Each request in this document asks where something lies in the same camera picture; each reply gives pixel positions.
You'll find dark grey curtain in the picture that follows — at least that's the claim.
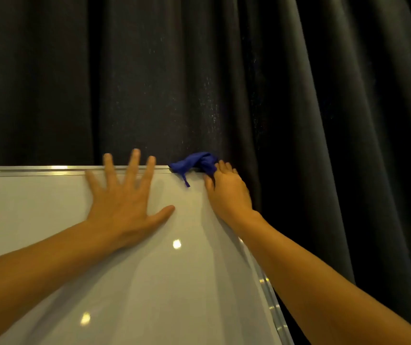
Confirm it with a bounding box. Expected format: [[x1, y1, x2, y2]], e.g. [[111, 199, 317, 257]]
[[0, 0, 411, 345]]

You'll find person's right forearm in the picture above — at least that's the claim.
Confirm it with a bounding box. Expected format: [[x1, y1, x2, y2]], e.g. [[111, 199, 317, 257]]
[[232, 211, 411, 345]]

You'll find person's left forearm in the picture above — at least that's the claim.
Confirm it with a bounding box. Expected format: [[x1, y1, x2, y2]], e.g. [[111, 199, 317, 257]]
[[0, 221, 127, 345]]

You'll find white whiteboard with metal frame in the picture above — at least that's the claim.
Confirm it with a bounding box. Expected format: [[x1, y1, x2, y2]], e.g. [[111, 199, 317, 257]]
[[0, 165, 294, 345]]

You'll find person's left hand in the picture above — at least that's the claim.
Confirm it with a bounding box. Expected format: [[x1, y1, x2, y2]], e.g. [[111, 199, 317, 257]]
[[85, 149, 176, 249]]

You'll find person's right hand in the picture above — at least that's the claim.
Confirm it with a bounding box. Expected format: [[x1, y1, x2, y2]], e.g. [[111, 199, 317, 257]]
[[204, 160, 260, 230]]

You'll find blue cleaning cloth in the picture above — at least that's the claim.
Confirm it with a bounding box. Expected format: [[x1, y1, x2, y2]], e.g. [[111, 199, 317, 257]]
[[168, 152, 220, 188]]

